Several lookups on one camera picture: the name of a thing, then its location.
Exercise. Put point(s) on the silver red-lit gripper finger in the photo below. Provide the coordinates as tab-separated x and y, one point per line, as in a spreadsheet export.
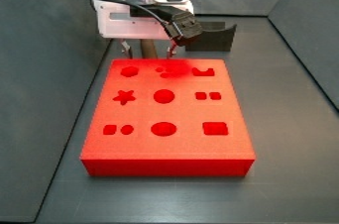
171	50

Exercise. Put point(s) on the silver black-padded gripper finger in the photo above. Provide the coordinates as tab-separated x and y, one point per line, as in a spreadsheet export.
126	48

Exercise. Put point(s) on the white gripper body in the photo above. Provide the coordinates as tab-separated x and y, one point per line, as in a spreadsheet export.
118	25

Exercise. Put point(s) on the brown oval cylinder peg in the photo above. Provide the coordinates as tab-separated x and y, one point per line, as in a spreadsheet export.
148	50

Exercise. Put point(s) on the black curved cradle fixture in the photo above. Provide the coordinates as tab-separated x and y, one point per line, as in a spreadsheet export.
216	38

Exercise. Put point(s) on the red shape-sorting block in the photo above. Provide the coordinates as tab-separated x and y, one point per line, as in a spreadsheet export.
167	120

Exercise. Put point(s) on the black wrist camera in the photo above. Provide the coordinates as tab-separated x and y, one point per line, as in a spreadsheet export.
179	23

